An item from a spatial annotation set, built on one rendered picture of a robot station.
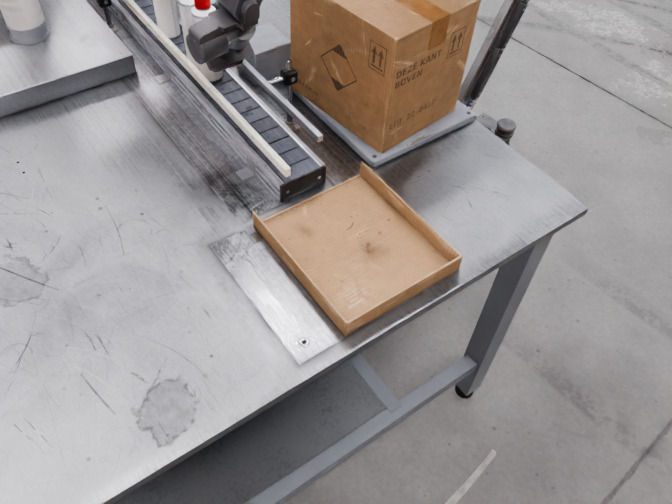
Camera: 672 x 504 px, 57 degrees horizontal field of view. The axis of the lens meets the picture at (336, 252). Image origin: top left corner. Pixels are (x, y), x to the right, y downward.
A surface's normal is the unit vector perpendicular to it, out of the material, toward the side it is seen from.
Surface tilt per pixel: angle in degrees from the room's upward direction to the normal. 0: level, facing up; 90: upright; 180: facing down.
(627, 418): 0
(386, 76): 90
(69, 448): 0
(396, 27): 0
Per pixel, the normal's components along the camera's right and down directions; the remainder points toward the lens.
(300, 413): 0.05, -0.64
